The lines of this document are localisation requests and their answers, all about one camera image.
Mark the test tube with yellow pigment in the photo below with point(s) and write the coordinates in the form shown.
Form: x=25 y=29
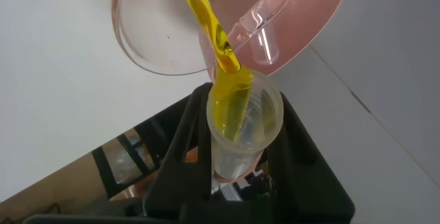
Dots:
x=247 y=138

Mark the pink bowl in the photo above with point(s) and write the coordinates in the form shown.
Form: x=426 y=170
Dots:
x=302 y=18

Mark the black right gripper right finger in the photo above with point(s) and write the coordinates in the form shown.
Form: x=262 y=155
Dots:
x=302 y=189

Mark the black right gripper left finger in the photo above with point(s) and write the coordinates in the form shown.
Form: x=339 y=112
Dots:
x=185 y=176

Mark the clear glass beaker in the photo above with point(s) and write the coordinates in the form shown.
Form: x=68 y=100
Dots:
x=154 y=28

